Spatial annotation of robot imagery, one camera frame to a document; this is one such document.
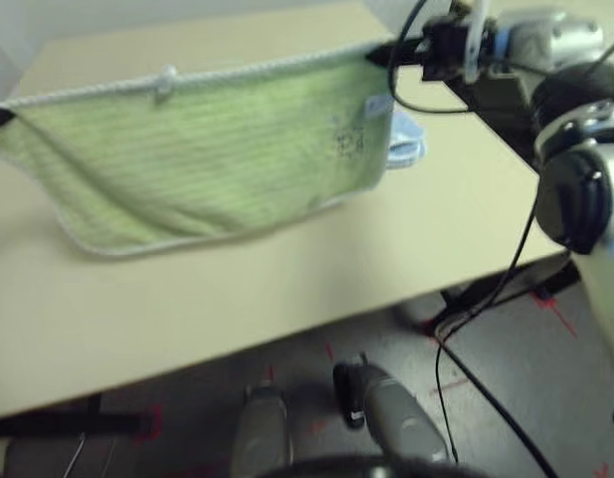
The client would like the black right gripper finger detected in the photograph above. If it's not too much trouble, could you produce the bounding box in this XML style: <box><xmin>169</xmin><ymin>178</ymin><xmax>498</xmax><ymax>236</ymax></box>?
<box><xmin>368</xmin><ymin>42</ymin><xmax>426</xmax><ymax>57</ymax></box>
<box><xmin>364</xmin><ymin>53</ymin><xmax>426</xmax><ymax>70</ymax></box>

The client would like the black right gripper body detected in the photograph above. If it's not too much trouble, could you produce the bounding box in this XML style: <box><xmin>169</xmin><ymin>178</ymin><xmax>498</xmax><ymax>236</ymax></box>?
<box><xmin>418</xmin><ymin>13</ymin><xmax>471</xmax><ymax>84</ymax></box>

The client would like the green towel white trim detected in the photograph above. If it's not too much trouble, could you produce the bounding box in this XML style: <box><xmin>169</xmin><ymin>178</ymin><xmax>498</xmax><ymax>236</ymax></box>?
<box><xmin>0</xmin><ymin>42</ymin><xmax>395</xmax><ymax>260</ymax></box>

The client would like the folded blue towel white trim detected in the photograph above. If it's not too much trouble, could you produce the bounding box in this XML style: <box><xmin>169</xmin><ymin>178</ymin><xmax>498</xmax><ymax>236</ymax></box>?
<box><xmin>385</xmin><ymin>112</ymin><xmax>430</xmax><ymax>170</ymax></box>

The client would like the black table leg strut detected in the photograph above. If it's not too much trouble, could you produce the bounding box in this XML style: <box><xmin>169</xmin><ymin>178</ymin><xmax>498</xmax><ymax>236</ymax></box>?
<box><xmin>438</xmin><ymin>258</ymin><xmax>581</xmax><ymax>320</ymax></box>

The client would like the black table foot bar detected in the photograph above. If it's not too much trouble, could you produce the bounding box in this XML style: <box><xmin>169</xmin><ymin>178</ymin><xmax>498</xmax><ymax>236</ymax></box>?
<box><xmin>0</xmin><ymin>392</ymin><xmax>153</xmax><ymax>440</ymax></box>

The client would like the grey robot right leg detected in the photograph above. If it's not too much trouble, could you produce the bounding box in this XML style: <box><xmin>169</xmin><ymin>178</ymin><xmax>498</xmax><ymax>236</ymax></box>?
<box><xmin>333</xmin><ymin>362</ymin><xmax>450</xmax><ymax>464</ymax></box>

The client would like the dark robot torso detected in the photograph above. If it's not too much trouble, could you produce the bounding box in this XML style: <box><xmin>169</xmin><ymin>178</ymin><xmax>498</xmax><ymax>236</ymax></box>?
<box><xmin>256</xmin><ymin>453</ymin><xmax>457</xmax><ymax>478</ymax></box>

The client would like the thin black camera cable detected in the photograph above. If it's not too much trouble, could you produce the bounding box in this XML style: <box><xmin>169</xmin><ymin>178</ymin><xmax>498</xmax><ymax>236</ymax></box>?
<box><xmin>388</xmin><ymin>0</ymin><xmax>470</xmax><ymax>115</ymax></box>

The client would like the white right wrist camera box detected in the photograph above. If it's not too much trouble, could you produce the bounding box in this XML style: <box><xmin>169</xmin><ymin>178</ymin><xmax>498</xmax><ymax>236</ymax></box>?
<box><xmin>453</xmin><ymin>0</ymin><xmax>492</xmax><ymax>84</ymax></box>

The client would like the thin black hanging cable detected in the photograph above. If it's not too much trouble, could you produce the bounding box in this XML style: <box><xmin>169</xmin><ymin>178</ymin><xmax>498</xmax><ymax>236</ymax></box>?
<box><xmin>433</xmin><ymin>186</ymin><xmax>541</xmax><ymax>467</ymax></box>

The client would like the thick black cable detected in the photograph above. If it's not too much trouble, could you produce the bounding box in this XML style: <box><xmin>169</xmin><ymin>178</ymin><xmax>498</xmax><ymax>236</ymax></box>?
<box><xmin>433</xmin><ymin>318</ymin><xmax>559</xmax><ymax>478</ymax></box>

